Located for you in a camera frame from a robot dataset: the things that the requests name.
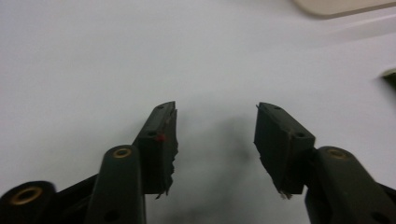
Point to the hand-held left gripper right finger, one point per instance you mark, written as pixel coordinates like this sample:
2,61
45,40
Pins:
286,146

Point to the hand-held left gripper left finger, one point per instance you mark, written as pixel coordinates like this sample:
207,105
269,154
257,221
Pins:
155,155

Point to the dark object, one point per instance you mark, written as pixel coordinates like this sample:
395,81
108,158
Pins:
391,77

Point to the beige tray edge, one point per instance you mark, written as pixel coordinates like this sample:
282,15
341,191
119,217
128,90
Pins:
339,6

